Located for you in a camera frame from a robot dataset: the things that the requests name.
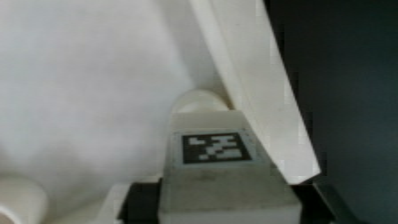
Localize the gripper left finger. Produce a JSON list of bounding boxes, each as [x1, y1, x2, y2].
[[118, 180, 162, 224]]

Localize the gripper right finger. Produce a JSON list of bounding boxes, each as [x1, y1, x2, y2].
[[292, 182, 370, 224]]

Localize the white leg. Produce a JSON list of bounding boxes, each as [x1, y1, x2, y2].
[[159, 90, 303, 224]]

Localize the white square tabletop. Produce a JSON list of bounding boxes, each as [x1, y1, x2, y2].
[[0, 0, 321, 220]]

